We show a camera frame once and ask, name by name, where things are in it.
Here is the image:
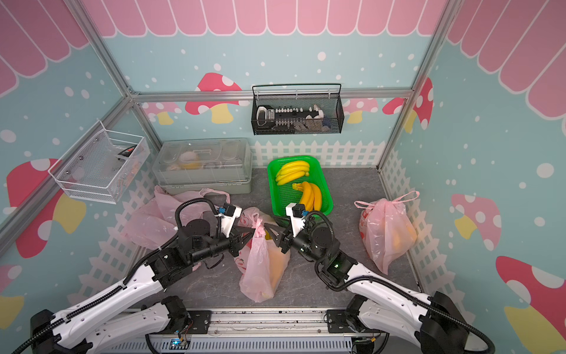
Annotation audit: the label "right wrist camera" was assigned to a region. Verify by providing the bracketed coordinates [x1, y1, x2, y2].
[285, 203, 308, 237]

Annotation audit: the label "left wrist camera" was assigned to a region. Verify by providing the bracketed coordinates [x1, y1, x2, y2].
[219, 203, 242, 238]

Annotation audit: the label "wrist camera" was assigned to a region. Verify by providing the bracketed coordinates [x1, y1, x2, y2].
[219, 203, 242, 238]
[285, 203, 308, 237]

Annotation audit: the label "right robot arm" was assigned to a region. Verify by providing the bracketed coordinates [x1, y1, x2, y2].
[264, 212, 495, 353]

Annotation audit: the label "bananas in green basket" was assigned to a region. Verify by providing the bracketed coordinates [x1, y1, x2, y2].
[275, 160, 323, 212]

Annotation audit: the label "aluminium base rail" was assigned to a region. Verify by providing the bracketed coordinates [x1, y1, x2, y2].
[107, 307, 389, 353]

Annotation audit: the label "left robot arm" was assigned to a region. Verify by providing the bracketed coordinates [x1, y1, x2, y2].
[14, 198, 255, 353]

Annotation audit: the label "green plastic basket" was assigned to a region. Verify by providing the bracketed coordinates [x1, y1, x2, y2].
[268, 156, 334, 217]

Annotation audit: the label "clear plastic storage box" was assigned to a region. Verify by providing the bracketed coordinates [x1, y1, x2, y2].
[152, 139, 252, 195]

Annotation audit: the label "white wire mesh basket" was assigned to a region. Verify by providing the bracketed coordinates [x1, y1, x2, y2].
[48, 122, 150, 204]

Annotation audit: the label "pink plastic bags pile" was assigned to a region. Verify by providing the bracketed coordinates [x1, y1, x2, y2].
[121, 186, 230, 250]

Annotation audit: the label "pink plastic bag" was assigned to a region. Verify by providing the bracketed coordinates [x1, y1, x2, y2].
[355, 190, 420, 274]
[234, 207, 290, 302]

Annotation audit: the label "black wire mesh basket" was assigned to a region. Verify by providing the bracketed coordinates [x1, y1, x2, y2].
[251, 83, 344, 135]

